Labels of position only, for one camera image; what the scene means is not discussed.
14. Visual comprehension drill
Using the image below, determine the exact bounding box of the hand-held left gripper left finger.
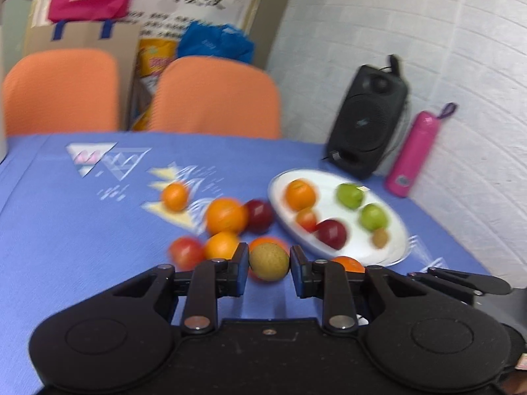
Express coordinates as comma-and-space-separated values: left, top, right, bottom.
111, 242, 250, 335

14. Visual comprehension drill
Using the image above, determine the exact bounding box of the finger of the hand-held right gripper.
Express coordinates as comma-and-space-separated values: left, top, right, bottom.
407, 267, 513, 297

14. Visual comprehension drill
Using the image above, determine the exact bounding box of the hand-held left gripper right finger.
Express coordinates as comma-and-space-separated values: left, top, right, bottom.
289, 245, 412, 332

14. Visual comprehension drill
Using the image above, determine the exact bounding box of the smooth orange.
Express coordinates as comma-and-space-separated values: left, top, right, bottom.
205, 197, 249, 235
205, 231, 240, 261

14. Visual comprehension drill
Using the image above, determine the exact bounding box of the large orange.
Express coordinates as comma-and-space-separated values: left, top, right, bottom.
248, 236, 290, 252

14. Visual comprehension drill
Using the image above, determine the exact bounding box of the dark red apple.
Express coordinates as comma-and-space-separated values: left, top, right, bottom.
316, 219, 347, 251

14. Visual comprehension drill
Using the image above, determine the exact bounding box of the bumpy mandarin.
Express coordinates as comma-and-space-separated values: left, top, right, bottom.
331, 256, 366, 274
285, 179, 319, 212

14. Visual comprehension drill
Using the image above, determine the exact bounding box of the red orange nectarine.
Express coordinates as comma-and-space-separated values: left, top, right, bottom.
169, 236, 207, 271
295, 208, 319, 233

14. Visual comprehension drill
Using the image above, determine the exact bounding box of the dark red plum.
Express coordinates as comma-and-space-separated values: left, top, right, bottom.
245, 199, 276, 233

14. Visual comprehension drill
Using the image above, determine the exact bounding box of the white plate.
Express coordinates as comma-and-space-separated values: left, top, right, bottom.
267, 169, 409, 267

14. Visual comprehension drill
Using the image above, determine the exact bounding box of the green apple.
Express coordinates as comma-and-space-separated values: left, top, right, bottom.
359, 203, 389, 232
335, 183, 365, 210

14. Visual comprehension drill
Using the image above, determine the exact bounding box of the small tangerine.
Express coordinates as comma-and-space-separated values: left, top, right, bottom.
162, 183, 190, 212

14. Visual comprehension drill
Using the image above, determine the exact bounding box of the pink bottle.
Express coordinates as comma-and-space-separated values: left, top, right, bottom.
385, 102, 458, 198

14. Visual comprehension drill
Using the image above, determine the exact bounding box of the black speaker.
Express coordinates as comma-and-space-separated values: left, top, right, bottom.
326, 54, 410, 180

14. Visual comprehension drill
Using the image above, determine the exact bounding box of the blue printed tablecloth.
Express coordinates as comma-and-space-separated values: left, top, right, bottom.
0, 132, 511, 395

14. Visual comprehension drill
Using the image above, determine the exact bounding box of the orange chair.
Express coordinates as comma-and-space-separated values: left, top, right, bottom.
148, 57, 282, 140
2, 48, 121, 136

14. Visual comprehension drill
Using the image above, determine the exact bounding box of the blue plastic bag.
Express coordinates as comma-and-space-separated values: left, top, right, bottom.
177, 22, 255, 66

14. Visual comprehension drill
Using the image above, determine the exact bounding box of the yellow printed bag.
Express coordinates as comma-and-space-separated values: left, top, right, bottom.
132, 38, 180, 130

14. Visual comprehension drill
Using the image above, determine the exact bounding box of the cardboard box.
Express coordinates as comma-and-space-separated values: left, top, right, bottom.
25, 20, 143, 130

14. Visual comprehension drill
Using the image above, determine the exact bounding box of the white wall poster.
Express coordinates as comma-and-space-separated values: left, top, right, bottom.
124, 0, 256, 36

